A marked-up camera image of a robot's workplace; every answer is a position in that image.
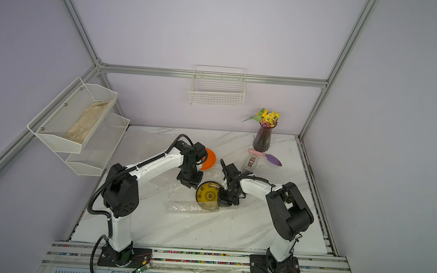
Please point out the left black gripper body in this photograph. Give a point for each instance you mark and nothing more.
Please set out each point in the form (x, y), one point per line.
(189, 177)

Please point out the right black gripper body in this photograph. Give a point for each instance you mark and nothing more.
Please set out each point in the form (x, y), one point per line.
(226, 196)

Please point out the clear bubble wrap sheet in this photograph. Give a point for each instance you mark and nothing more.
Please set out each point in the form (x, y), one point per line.
(138, 145)
(181, 199)

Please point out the yellow patterned dinner plate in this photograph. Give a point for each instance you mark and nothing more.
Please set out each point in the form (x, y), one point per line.
(207, 195)

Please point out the orange dinner plate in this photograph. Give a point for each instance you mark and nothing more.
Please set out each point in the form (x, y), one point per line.
(210, 161)

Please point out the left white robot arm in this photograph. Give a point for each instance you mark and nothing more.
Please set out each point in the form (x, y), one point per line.
(120, 192)

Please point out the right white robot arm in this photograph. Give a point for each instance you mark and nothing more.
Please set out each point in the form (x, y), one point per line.
(290, 215)

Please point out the purple glass vase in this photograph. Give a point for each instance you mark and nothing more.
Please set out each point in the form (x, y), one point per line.
(262, 139)

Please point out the yellow artificial flowers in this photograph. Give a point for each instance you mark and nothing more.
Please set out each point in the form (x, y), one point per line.
(266, 118)

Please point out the lower white mesh shelf bin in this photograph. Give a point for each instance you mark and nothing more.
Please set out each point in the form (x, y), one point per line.
(95, 156)

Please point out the white mesh shelf bin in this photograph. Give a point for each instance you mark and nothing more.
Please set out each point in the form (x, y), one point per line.
(95, 156)
(51, 124)

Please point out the beige cloth in bin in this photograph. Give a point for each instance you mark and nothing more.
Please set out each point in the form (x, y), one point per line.
(81, 129)

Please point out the upper white mesh shelf bin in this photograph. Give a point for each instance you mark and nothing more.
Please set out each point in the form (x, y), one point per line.
(51, 124)

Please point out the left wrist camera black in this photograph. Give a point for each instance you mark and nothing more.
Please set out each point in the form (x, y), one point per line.
(199, 153)

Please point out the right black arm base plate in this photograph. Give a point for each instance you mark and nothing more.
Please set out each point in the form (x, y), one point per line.
(267, 264)

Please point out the white wire wall basket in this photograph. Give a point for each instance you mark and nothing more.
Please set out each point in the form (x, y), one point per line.
(217, 86)

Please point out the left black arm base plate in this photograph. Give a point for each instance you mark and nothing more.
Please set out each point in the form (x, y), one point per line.
(134, 258)

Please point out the aluminium front rail frame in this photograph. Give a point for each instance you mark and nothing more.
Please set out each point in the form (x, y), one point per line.
(174, 260)

